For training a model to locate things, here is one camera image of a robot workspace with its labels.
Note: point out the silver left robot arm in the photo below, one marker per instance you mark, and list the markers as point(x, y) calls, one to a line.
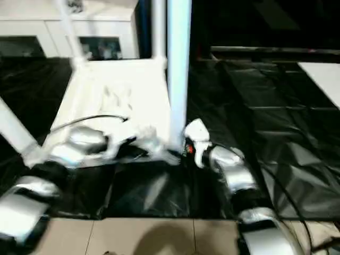
point(79, 138)

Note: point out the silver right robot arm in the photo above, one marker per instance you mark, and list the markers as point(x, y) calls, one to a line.
point(236, 170)

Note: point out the black plastic mat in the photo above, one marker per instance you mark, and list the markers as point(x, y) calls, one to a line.
point(265, 132)

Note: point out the white glass-door cabinet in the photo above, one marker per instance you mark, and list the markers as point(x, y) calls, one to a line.
point(111, 26)

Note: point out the white board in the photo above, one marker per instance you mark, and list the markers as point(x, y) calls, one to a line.
point(324, 79)

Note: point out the dark grey bundle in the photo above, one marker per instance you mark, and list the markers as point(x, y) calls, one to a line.
point(74, 2)

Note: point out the black metal rail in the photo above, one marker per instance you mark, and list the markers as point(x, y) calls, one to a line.
point(265, 50)

